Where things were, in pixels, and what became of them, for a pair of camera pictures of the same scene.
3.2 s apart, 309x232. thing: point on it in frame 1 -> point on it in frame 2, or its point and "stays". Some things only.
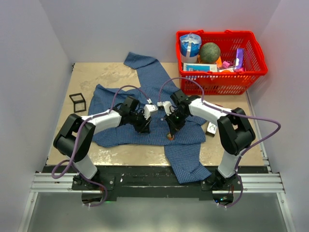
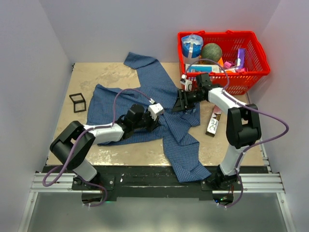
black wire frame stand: x=78 y=101 stays
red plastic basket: x=224 y=83 stays
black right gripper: x=174 y=126 -> x=182 y=103
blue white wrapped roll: x=190 y=45 stays
